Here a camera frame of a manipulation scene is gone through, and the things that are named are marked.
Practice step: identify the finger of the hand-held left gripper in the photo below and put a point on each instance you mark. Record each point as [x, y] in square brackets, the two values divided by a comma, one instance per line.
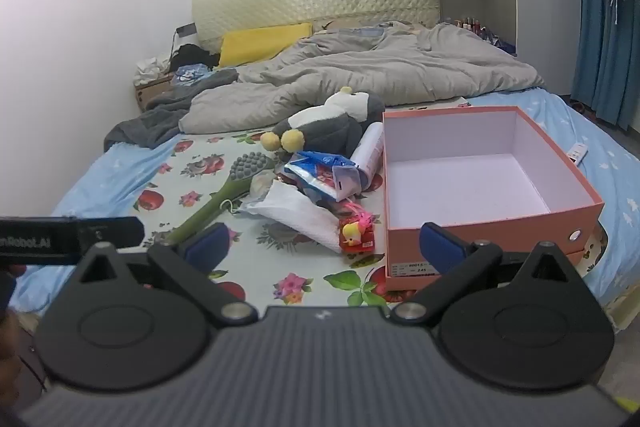
[110, 232]

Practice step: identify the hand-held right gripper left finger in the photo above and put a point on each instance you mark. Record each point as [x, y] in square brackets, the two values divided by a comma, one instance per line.
[212, 249]

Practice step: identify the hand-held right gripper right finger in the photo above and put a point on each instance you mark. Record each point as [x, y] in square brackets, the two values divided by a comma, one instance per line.
[440, 249]

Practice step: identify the pink cardboard box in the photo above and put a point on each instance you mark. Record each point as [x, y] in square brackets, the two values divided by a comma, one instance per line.
[465, 177]

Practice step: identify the small toy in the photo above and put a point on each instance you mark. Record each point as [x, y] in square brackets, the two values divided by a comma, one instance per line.
[356, 237]

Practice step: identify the pink plastic toy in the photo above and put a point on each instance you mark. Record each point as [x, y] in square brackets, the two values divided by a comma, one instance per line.
[357, 212]

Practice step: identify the clear plastic mask packet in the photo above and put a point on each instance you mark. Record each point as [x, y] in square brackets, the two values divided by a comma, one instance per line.
[300, 217]

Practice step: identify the blue snack packet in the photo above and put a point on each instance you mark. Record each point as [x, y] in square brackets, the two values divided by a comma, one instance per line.
[320, 172]

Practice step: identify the light blue bed sheet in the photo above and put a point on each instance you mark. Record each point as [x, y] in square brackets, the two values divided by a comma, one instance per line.
[95, 177]

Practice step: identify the fruit and flower printed mat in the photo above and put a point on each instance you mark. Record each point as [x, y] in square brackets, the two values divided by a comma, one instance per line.
[165, 177]

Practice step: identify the dark grey blanket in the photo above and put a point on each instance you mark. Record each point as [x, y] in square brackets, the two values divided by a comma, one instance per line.
[145, 122]

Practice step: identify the white spray can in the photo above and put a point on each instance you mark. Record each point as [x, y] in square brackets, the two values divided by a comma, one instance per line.
[367, 152]

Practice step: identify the brown cardboard box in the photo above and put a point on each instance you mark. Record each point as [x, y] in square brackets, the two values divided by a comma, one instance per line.
[150, 96]

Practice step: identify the grey penguin plush toy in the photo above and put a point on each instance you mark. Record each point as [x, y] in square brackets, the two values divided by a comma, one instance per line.
[325, 127]

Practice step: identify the white crumpled cloth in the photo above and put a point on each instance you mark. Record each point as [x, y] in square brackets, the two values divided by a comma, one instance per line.
[150, 69]

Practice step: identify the white remote control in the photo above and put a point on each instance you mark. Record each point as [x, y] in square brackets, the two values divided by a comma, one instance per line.
[578, 153]

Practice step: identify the blue and white bag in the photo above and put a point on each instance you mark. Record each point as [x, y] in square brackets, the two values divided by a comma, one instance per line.
[190, 74]

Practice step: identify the grey duvet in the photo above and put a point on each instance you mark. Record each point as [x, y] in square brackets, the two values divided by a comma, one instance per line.
[375, 67]

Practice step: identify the black clothes pile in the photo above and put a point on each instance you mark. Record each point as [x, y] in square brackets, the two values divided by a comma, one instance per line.
[192, 55]

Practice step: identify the yellow pillow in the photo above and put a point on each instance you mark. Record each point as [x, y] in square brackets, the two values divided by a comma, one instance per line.
[260, 42]

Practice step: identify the row of small bottles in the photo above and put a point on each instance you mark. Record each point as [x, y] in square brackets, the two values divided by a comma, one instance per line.
[472, 26]

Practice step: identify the patterned pillow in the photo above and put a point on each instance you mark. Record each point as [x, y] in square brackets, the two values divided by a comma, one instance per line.
[350, 24]

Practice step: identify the blue curtain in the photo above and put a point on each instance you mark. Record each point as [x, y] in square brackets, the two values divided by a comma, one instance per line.
[600, 57]

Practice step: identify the grey wardrobe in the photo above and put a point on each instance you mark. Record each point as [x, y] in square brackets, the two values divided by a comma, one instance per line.
[540, 7]

